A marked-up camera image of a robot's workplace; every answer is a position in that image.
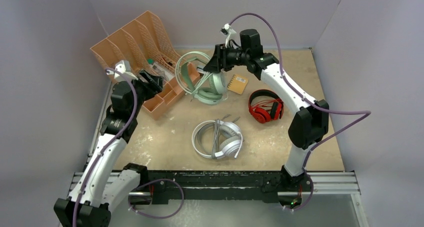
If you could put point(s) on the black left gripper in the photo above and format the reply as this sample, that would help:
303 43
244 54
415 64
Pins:
153 86

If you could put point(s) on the clear plastic ruler pouch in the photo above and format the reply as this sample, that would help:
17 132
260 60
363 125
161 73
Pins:
166 74

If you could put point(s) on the yellow spiral notebook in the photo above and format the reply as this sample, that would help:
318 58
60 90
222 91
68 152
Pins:
237 84

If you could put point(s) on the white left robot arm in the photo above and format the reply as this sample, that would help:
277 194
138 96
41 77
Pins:
92 202

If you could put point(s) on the mint green headphones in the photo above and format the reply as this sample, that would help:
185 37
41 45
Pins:
211 89

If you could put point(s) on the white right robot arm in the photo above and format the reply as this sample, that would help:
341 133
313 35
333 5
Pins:
310 118

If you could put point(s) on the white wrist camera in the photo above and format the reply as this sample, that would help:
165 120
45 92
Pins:
123 67
229 32

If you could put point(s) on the white over-ear headphones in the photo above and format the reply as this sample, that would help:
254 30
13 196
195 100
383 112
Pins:
227 140

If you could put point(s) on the red black headphones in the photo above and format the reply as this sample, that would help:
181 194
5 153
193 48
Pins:
266 110

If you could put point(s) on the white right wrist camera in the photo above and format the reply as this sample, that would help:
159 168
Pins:
229 32

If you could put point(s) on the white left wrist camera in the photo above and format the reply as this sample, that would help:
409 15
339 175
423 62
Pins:
123 67

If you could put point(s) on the peach plastic file organizer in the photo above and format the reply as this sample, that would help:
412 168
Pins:
143 39

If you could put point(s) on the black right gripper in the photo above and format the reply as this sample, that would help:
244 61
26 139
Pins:
220 59

